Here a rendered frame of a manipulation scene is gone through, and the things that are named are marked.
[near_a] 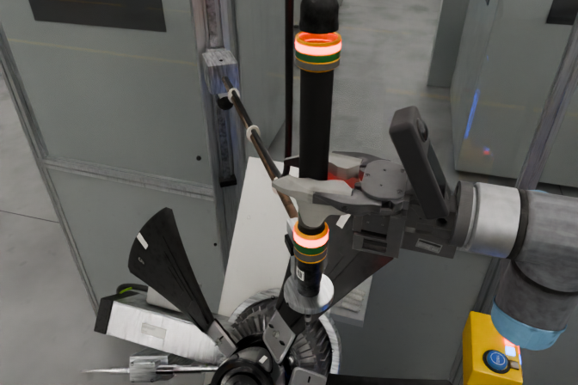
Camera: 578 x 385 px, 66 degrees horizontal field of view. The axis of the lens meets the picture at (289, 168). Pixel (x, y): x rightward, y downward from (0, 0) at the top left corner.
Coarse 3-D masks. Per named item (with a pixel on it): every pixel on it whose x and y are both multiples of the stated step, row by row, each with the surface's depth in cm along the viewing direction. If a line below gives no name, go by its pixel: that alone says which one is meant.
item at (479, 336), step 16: (480, 320) 103; (464, 336) 107; (480, 336) 100; (496, 336) 100; (464, 352) 103; (480, 352) 96; (464, 368) 101; (480, 368) 94; (464, 384) 98; (480, 384) 95; (496, 384) 94; (512, 384) 92
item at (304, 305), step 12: (288, 228) 60; (288, 240) 60; (324, 276) 63; (288, 288) 62; (324, 288) 62; (288, 300) 60; (300, 300) 60; (312, 300) 60; (324, 300) 60; (300, 312) 59; (312, 312) 59
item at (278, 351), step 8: (272, 320) 83; (280, 320) 81; (272, 328) 82; (280, 328) 80; (288, 328) 78; (264, 336) 83; (272, 336) 81; (280, 336) 79; (288, 336) 77; (272, 344) 80; (288, 344) 76; (272, 352) 79; (280, 352) 77; (280, 360) 76
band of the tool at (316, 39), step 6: (300, 36) 43; (306, 36) 44; (312, 36) 44; (318, 36) 44; (324, 36) 44; (330, 36) 43; (336, 36) 43; (300, 42) 41; (306, 42) 40; (312, 42) 44; (318, 42) 44; (324, 42) 44; (330, 42) 40; (336, 42) 40; (306, 54) 41; (312, 54) 40; (324, 54) 40; (330, 54) 41; (300, 60) 42; (336, 60) 42; (318, 72) 42
